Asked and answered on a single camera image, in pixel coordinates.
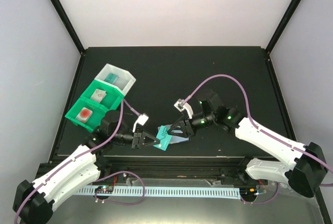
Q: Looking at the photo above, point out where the teal card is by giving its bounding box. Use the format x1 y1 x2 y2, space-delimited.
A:
154 125 172 151
104 73 118 84

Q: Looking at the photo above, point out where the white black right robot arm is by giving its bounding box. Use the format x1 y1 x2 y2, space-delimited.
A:
168 90 328 198

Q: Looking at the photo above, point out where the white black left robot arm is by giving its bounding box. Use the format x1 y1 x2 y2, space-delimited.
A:
12 109 159 223

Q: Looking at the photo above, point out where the red circle card in bin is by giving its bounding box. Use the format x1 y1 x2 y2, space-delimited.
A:
75 107 93 123

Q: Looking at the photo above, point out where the white card in green bin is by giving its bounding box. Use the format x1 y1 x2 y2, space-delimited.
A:
90 89 107 103

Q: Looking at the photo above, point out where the teal card in white bin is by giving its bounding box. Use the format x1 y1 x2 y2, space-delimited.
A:
104 73 118 84

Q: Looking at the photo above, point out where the green bin near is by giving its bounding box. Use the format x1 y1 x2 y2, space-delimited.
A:
65 97 108 133

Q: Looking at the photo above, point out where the green bin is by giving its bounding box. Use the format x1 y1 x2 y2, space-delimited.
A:
81 80 124 110
65 97 108 133

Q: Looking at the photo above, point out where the green bin middle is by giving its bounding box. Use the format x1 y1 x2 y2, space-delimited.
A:
81 80 124 110

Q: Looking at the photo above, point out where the left controller board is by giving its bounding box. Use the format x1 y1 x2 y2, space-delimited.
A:
95 185 113 195

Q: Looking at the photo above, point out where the controller board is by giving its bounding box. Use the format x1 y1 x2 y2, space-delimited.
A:
95 185 113 195
239 187 263 197

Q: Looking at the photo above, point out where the white bin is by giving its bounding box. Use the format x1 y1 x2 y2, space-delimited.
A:
94 64 136 96

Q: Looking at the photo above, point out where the right controller board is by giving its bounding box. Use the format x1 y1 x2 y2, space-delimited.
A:
239 187 263 197

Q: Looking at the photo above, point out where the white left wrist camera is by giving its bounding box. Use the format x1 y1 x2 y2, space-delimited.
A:
132 113 149 133

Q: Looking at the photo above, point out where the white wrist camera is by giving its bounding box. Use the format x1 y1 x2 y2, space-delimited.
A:
174 99 194 119
132 113 149 133

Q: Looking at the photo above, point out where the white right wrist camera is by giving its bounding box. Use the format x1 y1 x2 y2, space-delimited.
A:
174 99 194 119

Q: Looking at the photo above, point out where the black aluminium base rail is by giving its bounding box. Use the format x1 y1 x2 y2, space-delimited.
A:
39 156 268 183

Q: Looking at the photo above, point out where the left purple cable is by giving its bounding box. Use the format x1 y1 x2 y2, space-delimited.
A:
12 99 145 224

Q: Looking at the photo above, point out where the purple cable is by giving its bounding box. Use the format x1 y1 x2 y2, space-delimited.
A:
182 74 333 205
12 99 145 224

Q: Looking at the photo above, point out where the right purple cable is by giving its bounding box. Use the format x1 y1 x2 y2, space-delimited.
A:
182 74 333 205

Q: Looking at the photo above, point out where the white slotted cable duct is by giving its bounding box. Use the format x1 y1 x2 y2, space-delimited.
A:
75 185 241 200

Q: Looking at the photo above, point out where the black left frame post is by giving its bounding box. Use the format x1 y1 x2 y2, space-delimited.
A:
50 0 85 55

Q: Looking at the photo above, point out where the black frame post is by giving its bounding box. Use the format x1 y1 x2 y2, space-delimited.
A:
50 0 85 55
265 0 302 54

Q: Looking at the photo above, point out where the black right frame post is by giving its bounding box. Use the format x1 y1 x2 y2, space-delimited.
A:
265 0 302 54

